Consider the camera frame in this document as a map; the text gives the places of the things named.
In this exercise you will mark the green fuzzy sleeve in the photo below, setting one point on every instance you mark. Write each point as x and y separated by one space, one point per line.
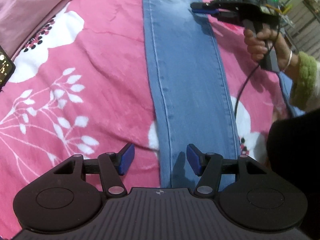
305 90

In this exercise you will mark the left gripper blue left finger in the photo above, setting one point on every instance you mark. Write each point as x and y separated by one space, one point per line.
114 165

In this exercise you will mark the blue denim jeans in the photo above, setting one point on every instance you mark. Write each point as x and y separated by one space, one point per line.
189 89

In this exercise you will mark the pink grey floral duvet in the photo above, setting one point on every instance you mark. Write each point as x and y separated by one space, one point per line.
20 20

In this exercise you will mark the person's black trousers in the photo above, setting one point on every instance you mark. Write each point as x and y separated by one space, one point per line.
293 152

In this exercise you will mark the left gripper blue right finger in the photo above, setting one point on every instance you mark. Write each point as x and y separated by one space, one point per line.
208 167

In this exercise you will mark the black smartphone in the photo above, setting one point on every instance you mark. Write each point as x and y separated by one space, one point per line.
7 68

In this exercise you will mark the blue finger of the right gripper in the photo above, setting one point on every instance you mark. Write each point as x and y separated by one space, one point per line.
204 5
205 11

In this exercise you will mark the pink floral bed blanket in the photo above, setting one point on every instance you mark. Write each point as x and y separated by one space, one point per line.
81 86

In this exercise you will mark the person's right hand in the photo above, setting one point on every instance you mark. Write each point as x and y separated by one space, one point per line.
256 46

